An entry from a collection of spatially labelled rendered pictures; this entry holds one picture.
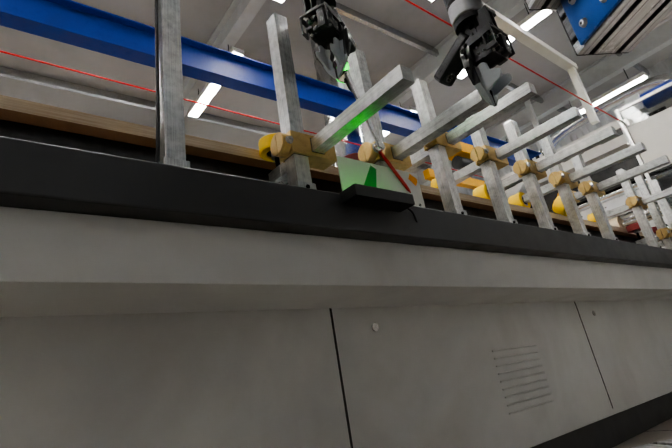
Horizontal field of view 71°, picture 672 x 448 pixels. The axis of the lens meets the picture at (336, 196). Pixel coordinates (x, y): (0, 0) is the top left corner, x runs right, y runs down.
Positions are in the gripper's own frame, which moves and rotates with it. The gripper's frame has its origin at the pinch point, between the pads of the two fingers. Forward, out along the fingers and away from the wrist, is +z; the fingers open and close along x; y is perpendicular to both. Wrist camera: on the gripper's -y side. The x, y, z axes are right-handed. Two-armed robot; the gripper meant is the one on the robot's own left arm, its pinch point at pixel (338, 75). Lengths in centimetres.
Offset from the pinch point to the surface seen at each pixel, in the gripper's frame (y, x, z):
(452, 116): -13.2, 18.5, 13.6
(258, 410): 1, -30, 65
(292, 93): 5.9, -8.9, 3.5
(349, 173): -4.9, -4.2, 21.2
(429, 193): -61, -4, 10
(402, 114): -427, -116, -252
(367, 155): -13.6, -2.9, 14.0
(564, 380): -112, 11, 72
